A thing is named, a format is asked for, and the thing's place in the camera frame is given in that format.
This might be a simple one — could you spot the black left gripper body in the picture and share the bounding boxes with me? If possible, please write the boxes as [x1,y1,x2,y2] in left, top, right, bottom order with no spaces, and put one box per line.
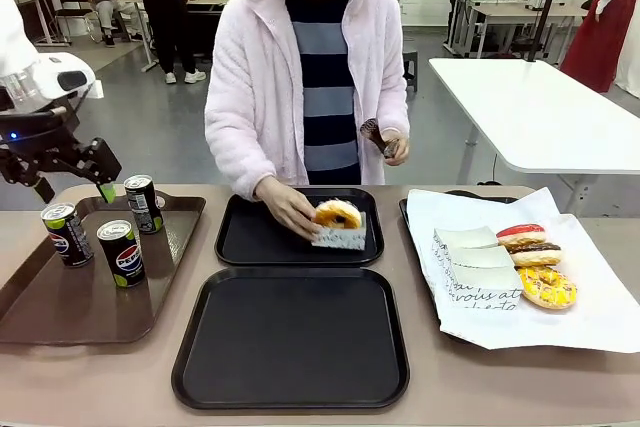
[0,107,82,159]

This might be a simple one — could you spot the black Pepsi can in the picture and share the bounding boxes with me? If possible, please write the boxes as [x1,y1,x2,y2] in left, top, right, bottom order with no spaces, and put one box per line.
[96,220,146,289]
[40,202,95,268]
[123,174,165,235]

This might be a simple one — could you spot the orange glazed donut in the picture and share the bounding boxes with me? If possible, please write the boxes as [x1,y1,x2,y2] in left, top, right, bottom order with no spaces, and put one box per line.
[312,199,362,229]

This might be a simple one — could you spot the brown metal tongs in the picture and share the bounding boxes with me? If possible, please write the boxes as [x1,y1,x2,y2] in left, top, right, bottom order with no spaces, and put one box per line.
[359,117,401,158]

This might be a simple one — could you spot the red frosted donut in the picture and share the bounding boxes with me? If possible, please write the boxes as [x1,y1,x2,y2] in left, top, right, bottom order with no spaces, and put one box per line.
[496,223,547,248]

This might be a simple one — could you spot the chocolate frosted donut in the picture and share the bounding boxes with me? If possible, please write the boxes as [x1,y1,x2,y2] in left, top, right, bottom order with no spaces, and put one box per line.
[507,241,563,268]

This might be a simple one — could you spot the yellow frosted donut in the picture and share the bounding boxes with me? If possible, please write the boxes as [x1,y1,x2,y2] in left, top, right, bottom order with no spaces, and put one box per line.
[517,265,579,311]

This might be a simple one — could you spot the person's right forearm pink sleeve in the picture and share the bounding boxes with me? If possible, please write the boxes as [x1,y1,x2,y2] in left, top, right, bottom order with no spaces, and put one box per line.
[204,111,281,201]

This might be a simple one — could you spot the person's left forearm pink sleeve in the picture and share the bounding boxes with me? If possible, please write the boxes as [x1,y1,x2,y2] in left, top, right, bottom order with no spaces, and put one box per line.
[369,91,412,141]

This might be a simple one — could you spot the person's right hand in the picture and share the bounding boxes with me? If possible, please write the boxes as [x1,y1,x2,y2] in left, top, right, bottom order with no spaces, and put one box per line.
[253,180,326,241]

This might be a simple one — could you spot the person's left hand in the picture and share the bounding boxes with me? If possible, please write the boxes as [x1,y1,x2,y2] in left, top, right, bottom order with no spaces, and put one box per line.
[382,129,412,167]

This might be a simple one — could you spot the black office chair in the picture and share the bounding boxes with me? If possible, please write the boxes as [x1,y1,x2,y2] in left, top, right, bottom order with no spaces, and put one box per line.
[54,0,101,41]

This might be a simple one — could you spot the brown plastic tray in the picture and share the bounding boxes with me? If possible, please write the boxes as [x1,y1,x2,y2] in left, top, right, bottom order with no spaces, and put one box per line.
[0,195,207,347]

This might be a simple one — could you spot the standing person in black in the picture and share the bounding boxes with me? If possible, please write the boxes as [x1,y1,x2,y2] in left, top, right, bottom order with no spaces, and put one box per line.
[119,0,207,85]

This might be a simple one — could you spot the small black tray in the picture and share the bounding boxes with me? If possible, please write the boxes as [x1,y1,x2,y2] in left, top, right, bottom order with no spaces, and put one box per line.
[214,187,385,268]

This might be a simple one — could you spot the person in pink fleece jacket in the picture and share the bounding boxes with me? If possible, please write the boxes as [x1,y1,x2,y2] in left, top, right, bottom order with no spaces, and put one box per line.
[203,0,412,201]

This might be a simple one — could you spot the large black tray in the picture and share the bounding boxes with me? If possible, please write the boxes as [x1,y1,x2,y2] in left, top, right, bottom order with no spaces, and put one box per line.
[171,266,411,411]

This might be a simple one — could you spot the black tray under paper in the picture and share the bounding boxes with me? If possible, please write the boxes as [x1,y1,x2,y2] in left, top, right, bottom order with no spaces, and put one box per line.
[398,190,521,344]

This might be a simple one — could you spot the black stool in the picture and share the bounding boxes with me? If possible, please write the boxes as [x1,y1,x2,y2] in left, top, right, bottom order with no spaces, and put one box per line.
[402,39,420,93]

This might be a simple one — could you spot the grey workbench desk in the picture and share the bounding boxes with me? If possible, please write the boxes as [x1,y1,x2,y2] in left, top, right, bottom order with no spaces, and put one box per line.
[464,0,589,59]

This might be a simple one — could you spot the black pole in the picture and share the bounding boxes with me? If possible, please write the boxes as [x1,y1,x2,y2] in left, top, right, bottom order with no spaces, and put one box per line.
[529,0,571,64]

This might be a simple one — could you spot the white paper sheet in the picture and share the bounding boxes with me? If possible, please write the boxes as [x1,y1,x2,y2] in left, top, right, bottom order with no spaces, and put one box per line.
[405,186,640,354]

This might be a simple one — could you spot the figure in red dress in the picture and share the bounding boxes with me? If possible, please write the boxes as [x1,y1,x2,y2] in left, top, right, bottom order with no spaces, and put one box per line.
[559,0,640,96]

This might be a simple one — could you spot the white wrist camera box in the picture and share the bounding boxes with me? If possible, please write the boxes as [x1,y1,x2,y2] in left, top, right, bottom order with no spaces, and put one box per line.
[34,53,105,101]

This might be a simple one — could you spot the black floor cable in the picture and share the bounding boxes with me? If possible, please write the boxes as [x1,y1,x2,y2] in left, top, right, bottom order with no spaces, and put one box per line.
[477,151,501,186]

